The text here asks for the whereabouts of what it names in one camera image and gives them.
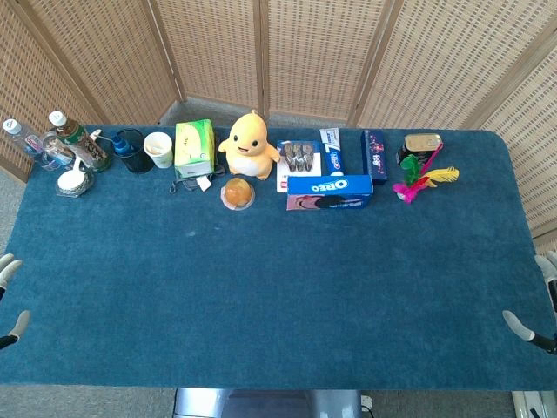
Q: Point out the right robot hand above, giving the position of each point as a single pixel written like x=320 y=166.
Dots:
x=520 y=327

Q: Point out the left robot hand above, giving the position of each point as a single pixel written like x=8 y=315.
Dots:
x=9 y=271

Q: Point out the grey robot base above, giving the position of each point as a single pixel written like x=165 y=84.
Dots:
x=267 y=402

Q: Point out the white lidded glass jar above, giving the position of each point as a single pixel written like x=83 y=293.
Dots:
x=73 y=180

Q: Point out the clear glass jar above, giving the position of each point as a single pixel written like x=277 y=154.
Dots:
x=56 y=150

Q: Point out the clear water bottle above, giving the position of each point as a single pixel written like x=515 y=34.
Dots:
x=24 y=141

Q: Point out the green tea bottle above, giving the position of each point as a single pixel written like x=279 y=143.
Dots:
x=80 y=141

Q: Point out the blue small bottle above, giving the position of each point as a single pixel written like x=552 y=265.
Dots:
x=119 y=146

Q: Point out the black cup blue lid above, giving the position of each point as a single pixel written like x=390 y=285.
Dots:
x=137 y=159

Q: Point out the colourful feather shuttlecock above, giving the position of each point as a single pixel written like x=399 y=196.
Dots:
x=418 y=178

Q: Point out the white paper cup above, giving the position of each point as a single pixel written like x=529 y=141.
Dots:
x=159 y=150

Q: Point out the black clip with tag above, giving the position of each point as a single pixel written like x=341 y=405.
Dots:
x=191 y=183

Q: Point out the gold metal food can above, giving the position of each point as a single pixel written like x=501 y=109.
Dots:
x=418 y=146

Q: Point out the green tissue box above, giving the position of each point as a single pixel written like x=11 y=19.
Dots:
x=193 y=146

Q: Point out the dark blue slim box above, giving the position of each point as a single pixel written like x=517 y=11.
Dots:
x=374 y=159

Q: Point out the blue Oreo cookie box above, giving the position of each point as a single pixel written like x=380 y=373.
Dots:
x=330 y=193

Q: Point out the orange jelly cup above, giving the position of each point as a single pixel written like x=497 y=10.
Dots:
x=238 y=193

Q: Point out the blue carpet table cover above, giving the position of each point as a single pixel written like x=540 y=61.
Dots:
x=270 y=287

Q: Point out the blue white toothpaste box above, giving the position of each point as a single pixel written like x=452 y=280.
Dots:
x=333 y=154

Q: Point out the yellow plush duck toy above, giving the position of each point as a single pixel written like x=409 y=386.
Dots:
x=249 y=146

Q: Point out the packaged metal clips card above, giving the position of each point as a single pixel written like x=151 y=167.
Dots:
x=298 y=159

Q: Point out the woven bamboo folding screen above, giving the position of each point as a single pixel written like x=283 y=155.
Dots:
x=278 y=56

